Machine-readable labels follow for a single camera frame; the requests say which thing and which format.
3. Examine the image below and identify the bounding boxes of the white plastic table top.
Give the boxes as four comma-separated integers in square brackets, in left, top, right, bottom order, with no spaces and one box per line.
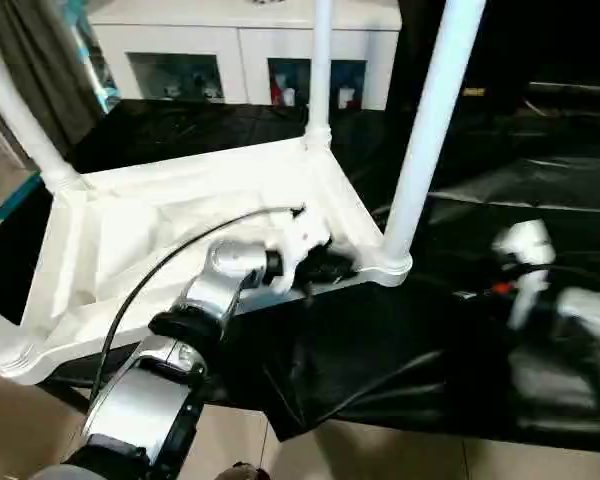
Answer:
[0,137,414,386]

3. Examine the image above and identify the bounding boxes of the black table mat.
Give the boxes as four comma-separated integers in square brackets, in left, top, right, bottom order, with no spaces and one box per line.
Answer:
[0,97,600,444]

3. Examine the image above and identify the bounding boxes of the white glass-door cabinet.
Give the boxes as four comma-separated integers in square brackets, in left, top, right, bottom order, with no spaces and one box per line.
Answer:
[87,0,401,111]

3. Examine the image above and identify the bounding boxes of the teal white plastic package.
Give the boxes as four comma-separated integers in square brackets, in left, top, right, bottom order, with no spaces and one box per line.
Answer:
[72,14,121,114]

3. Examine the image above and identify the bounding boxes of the teal floor mat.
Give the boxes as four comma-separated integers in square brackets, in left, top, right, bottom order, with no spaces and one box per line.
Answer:
[0,169,44,221]

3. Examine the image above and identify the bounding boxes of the grey curtain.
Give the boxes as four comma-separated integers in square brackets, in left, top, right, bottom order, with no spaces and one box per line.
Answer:
[0,0,101,151]

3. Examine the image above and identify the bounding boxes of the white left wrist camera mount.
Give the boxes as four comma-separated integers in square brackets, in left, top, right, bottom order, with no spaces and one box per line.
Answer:
[269,207,334,296]

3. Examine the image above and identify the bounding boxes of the black camera cable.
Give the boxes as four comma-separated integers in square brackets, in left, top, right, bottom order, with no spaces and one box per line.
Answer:
[87,203,306,406]

